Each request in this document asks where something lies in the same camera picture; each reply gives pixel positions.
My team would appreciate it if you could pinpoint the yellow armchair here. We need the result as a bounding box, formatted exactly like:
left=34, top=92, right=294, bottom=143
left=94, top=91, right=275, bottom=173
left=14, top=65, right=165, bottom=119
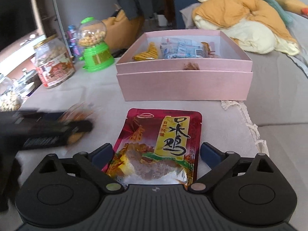
left=102, top=9, right=145, bottom=53

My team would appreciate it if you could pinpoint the blue white snack packet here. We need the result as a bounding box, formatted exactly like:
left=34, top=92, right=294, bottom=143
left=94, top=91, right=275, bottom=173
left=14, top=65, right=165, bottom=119
left=160, top=37, right=208, bottom=59

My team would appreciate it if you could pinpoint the small wrapped pastry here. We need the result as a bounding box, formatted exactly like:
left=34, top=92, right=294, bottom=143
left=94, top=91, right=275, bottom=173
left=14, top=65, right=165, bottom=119
left=59, top=103, right=95, bottom=146

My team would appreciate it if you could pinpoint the glass jar of nuts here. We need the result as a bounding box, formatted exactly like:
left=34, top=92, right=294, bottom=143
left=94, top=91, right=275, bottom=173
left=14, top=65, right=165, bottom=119
left=0, top=74, right=23, bottom=112

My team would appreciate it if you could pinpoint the pink cardboard box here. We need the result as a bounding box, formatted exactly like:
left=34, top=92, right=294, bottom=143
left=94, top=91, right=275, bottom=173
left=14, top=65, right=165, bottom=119
left=116, top=29, right=253, bottom=101

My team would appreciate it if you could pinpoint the orange cream blanket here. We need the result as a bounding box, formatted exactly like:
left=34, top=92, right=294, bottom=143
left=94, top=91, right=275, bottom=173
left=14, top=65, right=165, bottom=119
left=192, top=0, right=300, bottom=56

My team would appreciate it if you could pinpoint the red chicken snack pouch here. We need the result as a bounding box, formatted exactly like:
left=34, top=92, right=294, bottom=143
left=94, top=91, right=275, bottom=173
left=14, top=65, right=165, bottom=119
left=106, top=109, right=202, bottom=187

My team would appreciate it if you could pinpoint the red orange snack packet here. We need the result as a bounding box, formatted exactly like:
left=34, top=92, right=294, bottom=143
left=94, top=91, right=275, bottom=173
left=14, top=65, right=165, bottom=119
left=202, top=42, right=220, bottom=59

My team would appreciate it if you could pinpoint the large peanut jar red label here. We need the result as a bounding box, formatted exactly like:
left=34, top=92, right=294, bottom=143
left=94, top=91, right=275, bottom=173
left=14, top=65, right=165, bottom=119
left=33, top=34, right=75, bottom=88

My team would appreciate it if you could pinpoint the green gumball candy dispenser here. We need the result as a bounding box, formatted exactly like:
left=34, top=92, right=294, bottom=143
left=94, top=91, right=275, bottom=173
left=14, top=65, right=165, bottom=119
left=77, top=17, right=114, bottom=72

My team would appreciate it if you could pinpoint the yellow snack packet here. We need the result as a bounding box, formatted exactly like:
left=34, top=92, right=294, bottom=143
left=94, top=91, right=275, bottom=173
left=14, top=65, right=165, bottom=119
left=133, top=42, right=159, bottom=62

